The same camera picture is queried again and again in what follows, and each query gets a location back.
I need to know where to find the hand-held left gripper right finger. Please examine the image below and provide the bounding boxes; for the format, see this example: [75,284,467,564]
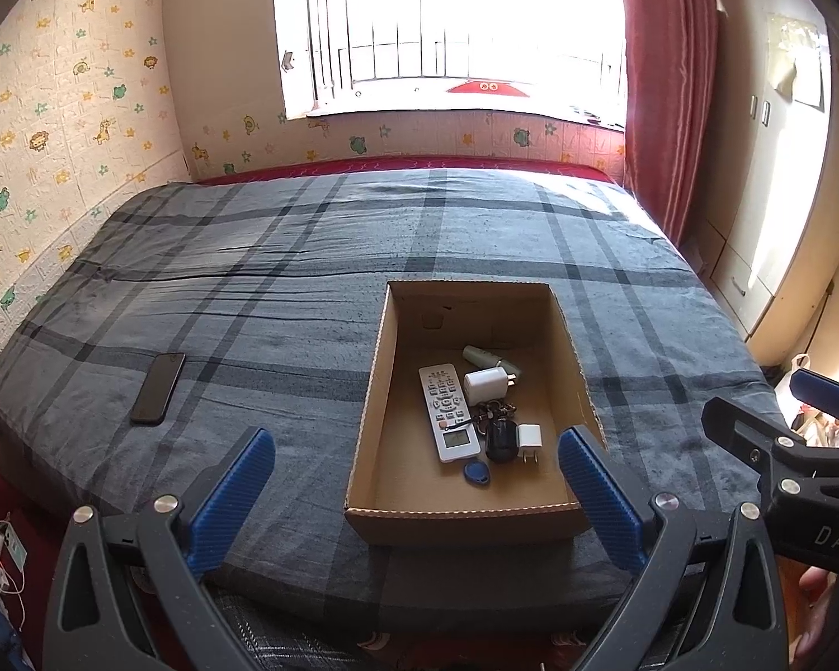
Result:
[557,425,791,671]

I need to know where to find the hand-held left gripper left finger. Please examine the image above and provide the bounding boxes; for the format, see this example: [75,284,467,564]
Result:
[42,426,277,671]

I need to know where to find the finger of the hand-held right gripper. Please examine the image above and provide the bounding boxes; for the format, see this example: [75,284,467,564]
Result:
[700,397,822,519]
[789,367,839,448]

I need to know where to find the small white charger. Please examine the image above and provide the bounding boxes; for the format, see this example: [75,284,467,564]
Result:
[516,423,545,466]

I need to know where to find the black car key with keyring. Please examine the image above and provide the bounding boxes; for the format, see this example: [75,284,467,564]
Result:
[470,400,524,464]

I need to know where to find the cardboard box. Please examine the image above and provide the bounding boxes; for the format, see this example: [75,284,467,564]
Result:
[344,280,609,550]

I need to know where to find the large white charger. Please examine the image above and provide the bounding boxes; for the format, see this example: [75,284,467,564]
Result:
[463,365,517,407]

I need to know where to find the pale green tube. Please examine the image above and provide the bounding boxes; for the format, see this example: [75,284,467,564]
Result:
[461,344,524,377]

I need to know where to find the white remote control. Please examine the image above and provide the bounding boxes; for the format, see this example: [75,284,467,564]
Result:
[418,363,482,464]

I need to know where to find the person's right hand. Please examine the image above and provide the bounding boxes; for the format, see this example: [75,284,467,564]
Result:
[791,563,839,671]

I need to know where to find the black smartphone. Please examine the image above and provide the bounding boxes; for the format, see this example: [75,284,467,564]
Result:
[129,353,187,426]

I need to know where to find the checked dark cloth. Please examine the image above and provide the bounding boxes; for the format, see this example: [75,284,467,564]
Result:
[210,590,407,671]

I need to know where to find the grey plaid bedsheet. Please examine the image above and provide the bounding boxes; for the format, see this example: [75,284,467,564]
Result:
[0,168,777,644]

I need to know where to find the white wardrobe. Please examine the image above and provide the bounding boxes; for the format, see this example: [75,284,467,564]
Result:
[699,0,839,365]

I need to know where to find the paper sheet on wardrobe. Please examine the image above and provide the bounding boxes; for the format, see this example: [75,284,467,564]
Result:
[769,10,827,113]

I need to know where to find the red curtain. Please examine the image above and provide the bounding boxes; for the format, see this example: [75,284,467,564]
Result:
[615,0,721,245]

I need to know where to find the red mattress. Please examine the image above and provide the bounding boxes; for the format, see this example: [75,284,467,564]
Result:
[0,155,626,574]

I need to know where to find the red sign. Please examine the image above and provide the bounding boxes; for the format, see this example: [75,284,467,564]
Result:
[447,80,532,95]

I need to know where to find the bright window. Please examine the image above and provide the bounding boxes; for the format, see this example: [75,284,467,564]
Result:
[271,0,630,120]

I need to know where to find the white cable bundle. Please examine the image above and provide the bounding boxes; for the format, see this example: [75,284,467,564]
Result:
[0,517,29,602]

